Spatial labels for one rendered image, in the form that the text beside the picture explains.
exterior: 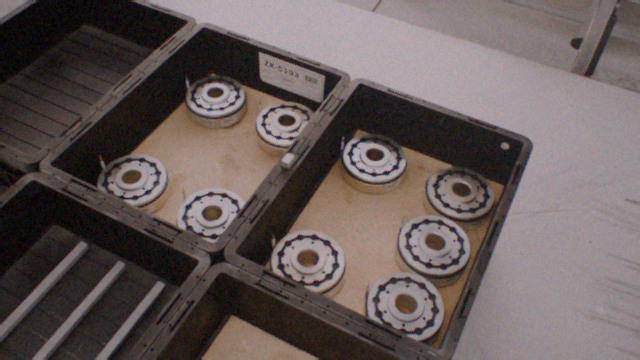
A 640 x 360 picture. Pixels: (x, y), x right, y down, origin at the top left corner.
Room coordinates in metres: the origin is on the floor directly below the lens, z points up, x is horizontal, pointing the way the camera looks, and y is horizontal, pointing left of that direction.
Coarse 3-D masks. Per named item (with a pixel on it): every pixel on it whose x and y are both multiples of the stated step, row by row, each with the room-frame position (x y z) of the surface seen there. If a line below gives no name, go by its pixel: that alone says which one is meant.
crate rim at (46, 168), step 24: (264, 48) 0.81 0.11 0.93; (144, 72) 0.73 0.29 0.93; (336, 72) 0.76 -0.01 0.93; (120, 96) 0.67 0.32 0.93; (336, 96) 0.70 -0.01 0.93; (96, 120) 0.62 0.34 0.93; (312, 120) 0.64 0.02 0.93; (72, 144) 0.57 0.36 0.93; (48, 168) 0.52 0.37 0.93; (96, 192) 0.48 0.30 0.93; (264, 192) 0.50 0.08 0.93; (144, 216) 0.45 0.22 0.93; (192, 240) 0.42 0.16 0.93
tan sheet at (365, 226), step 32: (416, 160) 0.67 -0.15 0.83; (320, 192) 0.59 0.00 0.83; (352, 192) 0.59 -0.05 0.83; (416, 192) 0.60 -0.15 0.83; (320, 224) 0.53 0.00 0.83; (352, 224) 0.53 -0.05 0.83; (384, 224) 0.53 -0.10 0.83; (352, 256) 0.47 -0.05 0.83; (384, 256) 0.48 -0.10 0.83; (352, 288) 0.42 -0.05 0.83; (448, 288) 0.43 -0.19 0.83; (448, 320) 0.38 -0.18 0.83
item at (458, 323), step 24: (408, 96) 0.71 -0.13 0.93; (456, 120) 0.67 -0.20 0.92; (480, 120) 0.67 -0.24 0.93; (312, 144) 0.59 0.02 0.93; (528, 144) 0.62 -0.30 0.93; (504, 192) 0.53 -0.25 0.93; (504, 216) 0.48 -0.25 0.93; (240, 240) 0.42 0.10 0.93; (240, 264) 0.38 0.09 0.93; (480, 264) 0.41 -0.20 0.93; (288, 288) 0.36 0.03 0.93; (336, 312) 0.33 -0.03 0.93; (456, 312) 0.34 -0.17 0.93; (384, 336) 0.30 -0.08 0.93; (408, 336) 0.30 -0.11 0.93; (456, 336) 0.31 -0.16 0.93
